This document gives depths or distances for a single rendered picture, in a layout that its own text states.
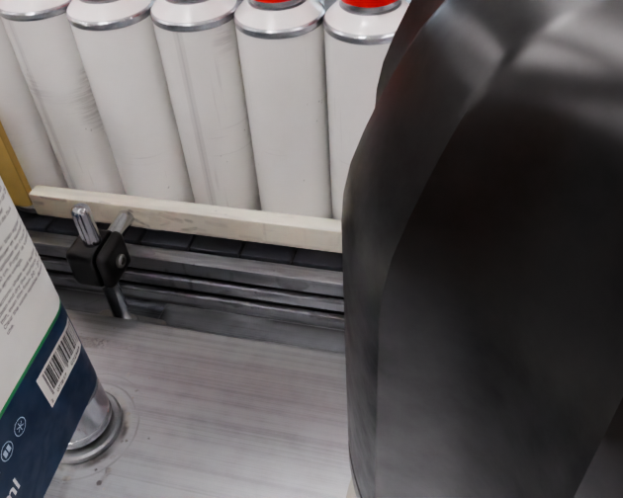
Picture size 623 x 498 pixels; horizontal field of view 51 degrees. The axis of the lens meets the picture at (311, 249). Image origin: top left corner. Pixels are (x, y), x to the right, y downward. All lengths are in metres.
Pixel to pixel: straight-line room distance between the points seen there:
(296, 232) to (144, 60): 0.14
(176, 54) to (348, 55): 0.10
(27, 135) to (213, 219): 0.15
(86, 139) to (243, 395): 0.21
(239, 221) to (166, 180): 0.06
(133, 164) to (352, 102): 0.16
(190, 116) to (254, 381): 0.17
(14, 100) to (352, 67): 0.24
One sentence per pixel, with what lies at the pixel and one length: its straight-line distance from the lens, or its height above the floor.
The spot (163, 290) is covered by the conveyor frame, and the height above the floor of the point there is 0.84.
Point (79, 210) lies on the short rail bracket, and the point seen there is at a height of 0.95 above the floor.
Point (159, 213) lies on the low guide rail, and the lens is 0.46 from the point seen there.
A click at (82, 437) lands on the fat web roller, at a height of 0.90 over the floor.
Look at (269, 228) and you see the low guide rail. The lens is 0.43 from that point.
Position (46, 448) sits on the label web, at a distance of 0.33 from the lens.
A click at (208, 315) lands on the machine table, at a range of 0.49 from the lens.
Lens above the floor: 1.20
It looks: 44 degrees down
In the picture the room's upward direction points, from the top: 4 degrees counter-clockwise
